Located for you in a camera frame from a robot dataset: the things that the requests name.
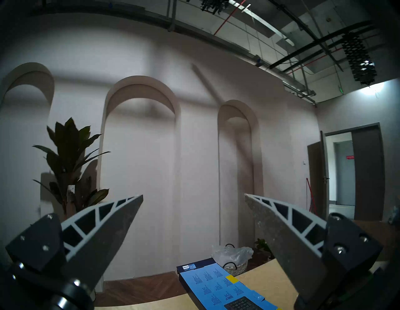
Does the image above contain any red handled broom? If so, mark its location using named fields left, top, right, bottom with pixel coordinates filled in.
left=306, top=177, right=317, bottom=214

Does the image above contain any tall dark green houseplant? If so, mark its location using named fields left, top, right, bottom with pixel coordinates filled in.
left=33, top=117, right=111, bottom=219

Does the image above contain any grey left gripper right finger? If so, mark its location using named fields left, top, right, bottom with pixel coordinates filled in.
left=245, top=193, right=384, bottom=302

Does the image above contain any black ceiling light rig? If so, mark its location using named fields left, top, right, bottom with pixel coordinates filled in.
left=342, top=32, right=378, bottom=86
left=200, top=0, right=231, bottom=15

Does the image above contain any blue cardboard keyboard box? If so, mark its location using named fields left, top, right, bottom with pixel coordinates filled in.
left=177, top=258, right=278, bottom=310

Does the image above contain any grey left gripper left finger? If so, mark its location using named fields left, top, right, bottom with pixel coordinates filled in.
left=6, top=195, right=144, bottom=291

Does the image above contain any clear plastic bag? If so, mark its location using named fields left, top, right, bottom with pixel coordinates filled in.
left=211, top=245, right=254, bottom=267

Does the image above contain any small green potted plant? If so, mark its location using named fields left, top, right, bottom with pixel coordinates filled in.
left=255, top=238, right=275, bottom=260

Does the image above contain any dark brown door leaf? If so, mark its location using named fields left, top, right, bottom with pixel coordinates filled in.
left=352, top=123, right=385, bottom=222
left=307, top=131, right=329, bottom=219

